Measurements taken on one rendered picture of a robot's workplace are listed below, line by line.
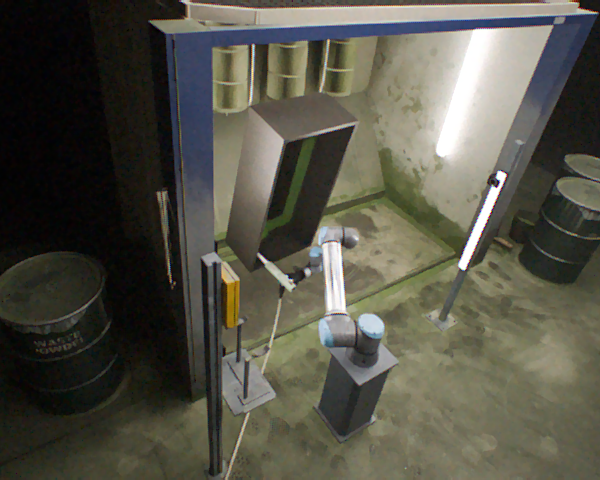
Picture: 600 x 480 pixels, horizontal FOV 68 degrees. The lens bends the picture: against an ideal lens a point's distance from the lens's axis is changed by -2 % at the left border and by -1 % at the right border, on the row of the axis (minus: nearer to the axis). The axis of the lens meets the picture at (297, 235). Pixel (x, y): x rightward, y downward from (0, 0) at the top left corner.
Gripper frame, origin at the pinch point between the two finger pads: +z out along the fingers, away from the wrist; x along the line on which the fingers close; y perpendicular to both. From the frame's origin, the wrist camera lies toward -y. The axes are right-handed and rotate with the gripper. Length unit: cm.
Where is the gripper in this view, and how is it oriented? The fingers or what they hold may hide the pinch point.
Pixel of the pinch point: (281, 282)
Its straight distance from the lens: 318.7
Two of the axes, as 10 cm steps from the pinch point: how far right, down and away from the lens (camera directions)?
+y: -1.5, 7.7, 6.2
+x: -6.4, -5.5, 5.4
